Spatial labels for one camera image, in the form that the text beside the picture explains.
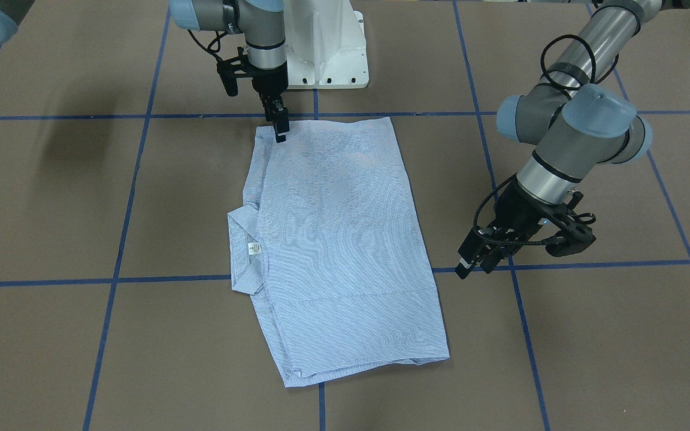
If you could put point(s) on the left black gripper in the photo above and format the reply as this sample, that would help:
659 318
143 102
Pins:
514 211

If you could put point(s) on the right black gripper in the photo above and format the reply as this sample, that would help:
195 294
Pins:
269 87

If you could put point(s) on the light blue striped shirt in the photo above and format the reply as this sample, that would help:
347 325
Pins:
328 247

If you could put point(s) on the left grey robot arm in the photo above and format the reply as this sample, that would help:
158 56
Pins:
574 124

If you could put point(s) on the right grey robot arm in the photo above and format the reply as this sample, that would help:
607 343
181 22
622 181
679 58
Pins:
246 39

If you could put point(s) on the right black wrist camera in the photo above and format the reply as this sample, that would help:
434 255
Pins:
231 70

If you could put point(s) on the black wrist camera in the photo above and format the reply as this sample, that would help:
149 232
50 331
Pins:
231 70
574 232

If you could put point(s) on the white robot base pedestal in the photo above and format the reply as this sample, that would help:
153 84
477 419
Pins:
326 46

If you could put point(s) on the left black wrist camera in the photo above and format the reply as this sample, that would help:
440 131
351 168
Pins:
574 232

